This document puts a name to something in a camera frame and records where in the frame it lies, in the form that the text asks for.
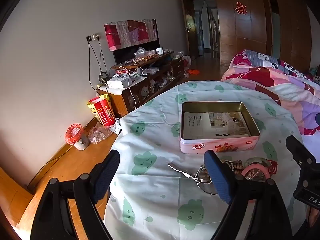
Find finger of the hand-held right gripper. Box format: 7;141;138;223
285;135;320;191

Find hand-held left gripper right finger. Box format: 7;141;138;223
203;150;293;240

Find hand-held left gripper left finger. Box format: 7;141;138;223
30;150;121;240

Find silver bead bracelet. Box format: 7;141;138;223
221;160;235;172

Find small wooden bead necklace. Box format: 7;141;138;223
232;161;245;174

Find pink bangle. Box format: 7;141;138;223
241;166;272;181

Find pink metal tin box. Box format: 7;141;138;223
179;101;261;154

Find large grey bead bracelet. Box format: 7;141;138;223
245;157;272;167

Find clear crumpled plastic bag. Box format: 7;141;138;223
88;123;122;145

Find silver wristwatch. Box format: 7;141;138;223
168;163;213;181

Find trash bin with red bag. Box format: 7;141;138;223
64;123;89;151

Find printed paper leaflet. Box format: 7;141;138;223
183;112;251;140

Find red and yellow bag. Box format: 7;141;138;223
87;94;116;127

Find white tablecloth with green clouds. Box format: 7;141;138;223
103;80;304;240

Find pink patchwork quilt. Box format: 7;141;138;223
220;49;320;163

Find white device box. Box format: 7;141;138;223
107;76;133;89

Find grey striped cloth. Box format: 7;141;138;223
244;50;279;67

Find wooden television cabinet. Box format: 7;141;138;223
96;51;187;118

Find black television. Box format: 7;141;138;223
113;39;160;65

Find clear plastic bag with snacks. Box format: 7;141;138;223
134;47;148;61

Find wooden wardrobe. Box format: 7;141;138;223
214;0;313;73

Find red patchwork cover cloth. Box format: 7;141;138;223
104;19;160;52

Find wooden door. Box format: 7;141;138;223
181;0;199;58

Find thin silver metal chain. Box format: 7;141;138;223
196;180;219;196

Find pearl bead bracelet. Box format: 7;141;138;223
246;170;266;181

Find hanging power cables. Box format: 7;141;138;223
87;39;108;90

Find red paper wall decoration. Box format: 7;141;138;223
235;1;248;16

